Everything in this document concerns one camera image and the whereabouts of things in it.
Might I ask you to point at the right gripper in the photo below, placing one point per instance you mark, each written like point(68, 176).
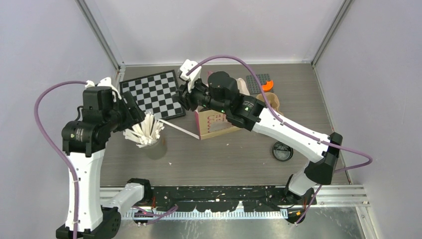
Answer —
point(185, 97)

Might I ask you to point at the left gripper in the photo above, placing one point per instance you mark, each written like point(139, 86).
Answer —
point(137, 114)

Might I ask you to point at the white paper straw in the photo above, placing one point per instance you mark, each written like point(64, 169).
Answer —
point(179, 128)

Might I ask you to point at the paper cakes gift bag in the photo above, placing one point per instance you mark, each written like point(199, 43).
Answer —
point(212, 121)

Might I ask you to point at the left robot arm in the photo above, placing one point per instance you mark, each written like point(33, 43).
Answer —
point(84, 142)

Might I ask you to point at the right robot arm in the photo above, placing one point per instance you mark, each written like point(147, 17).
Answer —
point(249, 113)

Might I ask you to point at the black white chessboard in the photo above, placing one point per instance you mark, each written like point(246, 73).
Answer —
point(153, 94)

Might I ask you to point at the silver tin can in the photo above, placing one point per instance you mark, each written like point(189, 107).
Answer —
point(156, 150)

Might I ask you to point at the orange plastic piece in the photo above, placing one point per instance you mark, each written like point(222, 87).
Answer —
point(268, 86)

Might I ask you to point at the brown cardboard cup carrier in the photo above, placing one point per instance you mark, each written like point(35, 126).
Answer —
point(273, 101)

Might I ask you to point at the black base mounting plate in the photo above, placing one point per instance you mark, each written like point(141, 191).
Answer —
point(216, 198)

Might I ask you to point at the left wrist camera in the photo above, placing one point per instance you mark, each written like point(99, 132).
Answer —
point(105, 82)

